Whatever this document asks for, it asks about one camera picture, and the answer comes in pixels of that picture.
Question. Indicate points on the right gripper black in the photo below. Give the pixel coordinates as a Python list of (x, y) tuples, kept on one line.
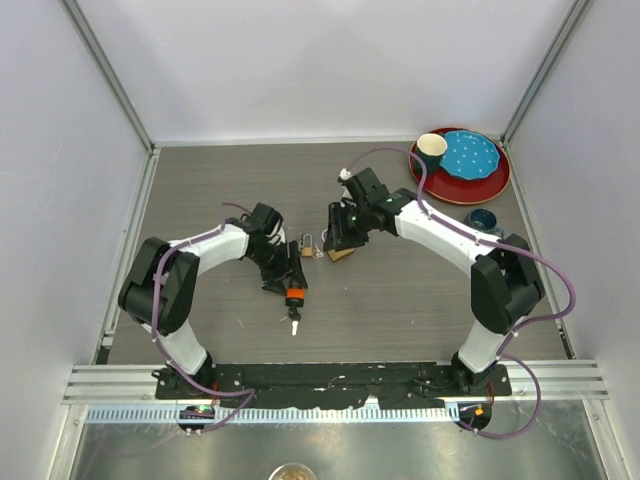
[(337, 236)]

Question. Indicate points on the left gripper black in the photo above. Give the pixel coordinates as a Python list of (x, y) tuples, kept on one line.
[(288, 266)]

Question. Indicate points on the large brass padlock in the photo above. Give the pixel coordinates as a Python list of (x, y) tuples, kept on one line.
[(337, 255)]

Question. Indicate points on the small brass padlock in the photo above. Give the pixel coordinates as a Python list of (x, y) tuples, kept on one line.
[(306, 245)]

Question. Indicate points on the orange black padlock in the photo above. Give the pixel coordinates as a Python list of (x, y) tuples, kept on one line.
[(295, 297)]

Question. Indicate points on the small padlock key bunch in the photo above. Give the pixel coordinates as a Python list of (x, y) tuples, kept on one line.
[(317, 252)]

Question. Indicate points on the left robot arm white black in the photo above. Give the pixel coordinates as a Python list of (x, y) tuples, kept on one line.
[(158, 291)]

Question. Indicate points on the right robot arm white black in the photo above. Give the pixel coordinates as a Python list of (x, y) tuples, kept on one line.
[(505, 285)]

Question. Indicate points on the red round tray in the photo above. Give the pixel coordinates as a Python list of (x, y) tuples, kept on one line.
[(455, 191)]

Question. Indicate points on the dark green cup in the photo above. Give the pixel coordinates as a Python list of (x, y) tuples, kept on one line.
[(429, 148)]

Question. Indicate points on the dark blue mug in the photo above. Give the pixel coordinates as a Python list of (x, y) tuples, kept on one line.
[(485, 221)]

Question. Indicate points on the blue dotted plate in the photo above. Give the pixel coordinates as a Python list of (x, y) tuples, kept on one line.
[(469, 156)]

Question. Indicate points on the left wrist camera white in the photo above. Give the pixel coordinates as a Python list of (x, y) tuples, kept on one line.
[(277, 236)]

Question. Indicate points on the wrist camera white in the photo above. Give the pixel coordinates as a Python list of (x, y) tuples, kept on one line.
[(277, 236), (344, 176)]

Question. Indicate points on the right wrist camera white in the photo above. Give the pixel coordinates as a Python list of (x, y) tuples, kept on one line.
[(344, 176)]

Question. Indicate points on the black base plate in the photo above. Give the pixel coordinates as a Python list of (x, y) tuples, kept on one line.
[(339, 386)]

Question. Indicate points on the white slotted cable duct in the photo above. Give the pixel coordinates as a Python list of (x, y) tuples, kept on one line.
[(114, 414)]

